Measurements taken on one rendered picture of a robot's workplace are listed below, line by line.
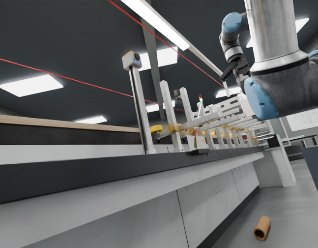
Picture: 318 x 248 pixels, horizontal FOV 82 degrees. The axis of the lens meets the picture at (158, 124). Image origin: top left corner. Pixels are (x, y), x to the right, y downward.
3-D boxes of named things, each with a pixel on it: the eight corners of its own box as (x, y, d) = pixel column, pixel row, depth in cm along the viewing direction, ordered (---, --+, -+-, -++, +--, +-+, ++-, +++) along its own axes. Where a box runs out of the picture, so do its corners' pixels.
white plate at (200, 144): (208, 150, 129) (204, 136, 132) (190, 151, 109) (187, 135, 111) (207, 150, 130) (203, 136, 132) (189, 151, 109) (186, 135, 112)
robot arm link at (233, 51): (222, 52, 103) (227, 59, 111) (225, 59, 101) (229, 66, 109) (239, 44, 98) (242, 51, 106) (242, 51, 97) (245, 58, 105)
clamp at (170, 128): (187, 132, 111) (185, 124, 113) (174, 131, 101) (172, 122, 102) (178, 135, 115) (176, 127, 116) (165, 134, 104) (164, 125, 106)
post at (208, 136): (218, 159, 141) (202, 102, 153) (216, 159, 138) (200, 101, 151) (214, 160, 143) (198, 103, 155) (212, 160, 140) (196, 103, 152)
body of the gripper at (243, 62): (250, 71, 94) (243, 51, 97) (233, 78, 98) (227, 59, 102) (252, 76, 100) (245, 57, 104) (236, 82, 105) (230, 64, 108)
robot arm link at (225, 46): (218, 30, 103) (217, 41, 113) (224, 49, 100) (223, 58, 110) (235, 24, 101) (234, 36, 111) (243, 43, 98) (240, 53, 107)
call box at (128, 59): (143, 68, 95) (140, 55, 97) (133, 63, 89) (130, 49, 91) (133, 74, 98) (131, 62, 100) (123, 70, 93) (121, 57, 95)
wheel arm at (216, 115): (221, 118, 96) (219, 111, 97) (219, 118, 93) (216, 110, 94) (158, 140, 120) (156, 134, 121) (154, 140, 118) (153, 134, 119)
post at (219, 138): (227, 155, 161) (212, 105, 174) (226, 155, 159) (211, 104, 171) (223, 156, 163) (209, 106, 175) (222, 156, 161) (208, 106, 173)
